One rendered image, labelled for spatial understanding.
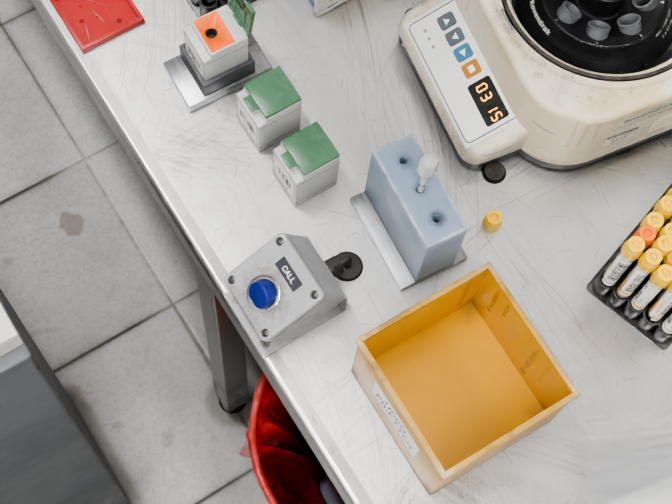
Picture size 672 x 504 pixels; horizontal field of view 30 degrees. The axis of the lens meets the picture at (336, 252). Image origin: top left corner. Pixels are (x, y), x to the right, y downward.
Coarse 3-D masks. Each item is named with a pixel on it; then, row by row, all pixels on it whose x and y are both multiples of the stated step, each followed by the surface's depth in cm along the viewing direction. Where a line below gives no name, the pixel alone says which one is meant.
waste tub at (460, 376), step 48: (480, 288) 110; (384, 336) 106; (432, 336) 112; (480, 336) 113; (528, 336) 105; (384, 384) 101; (432, 384) 111; (480, 384) 111; (528, 384) 111; (432, 432) 109; (480, 432) 110; (528, 432) 108; (432, 480) 104
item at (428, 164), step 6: (426, 156) 101; (432, 156) 101; (420, 162) 102; (426, 162) 101; (432, 162) 101; (438, 162) 102; (420, 168) 102; (426, 168) 101; (432, 168) 101; (420, 174) 103; (426, 174) 103; (432, 174) 103
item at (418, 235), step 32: (384, 160) 108; (416, 160) 108; (384, 192) 110; (416, 192) 107; (384, 224) 115; (416, 224) 106; (448, 224) 106; (384, 256) 115; (416, 256) 110; (448, 256) 111
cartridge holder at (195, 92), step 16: (256, 48) 121; (176, 64) 120; (192, 64) 117; (240, 64) 118; (256, 64) 120; (176, 80) 119; (192, 80) 119; (208, 80) 117; (224, 80) 118; (240, 80) 120; (192, 96) 119; (208, 96) 119
